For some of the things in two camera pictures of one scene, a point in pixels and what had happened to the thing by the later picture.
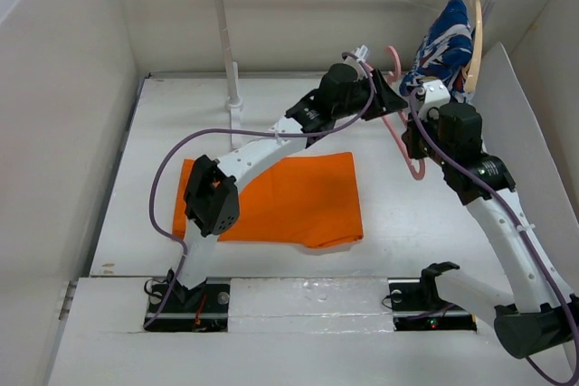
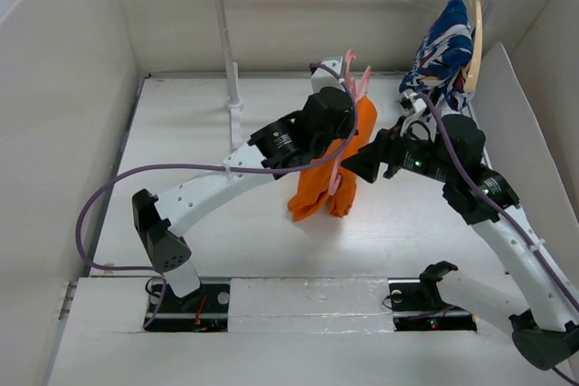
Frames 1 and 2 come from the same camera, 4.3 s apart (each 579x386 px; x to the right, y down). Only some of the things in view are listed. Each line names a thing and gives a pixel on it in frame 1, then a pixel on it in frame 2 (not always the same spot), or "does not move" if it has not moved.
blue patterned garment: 444,51 does not move
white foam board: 511,136 does not move
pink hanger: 418,168 → 356,91
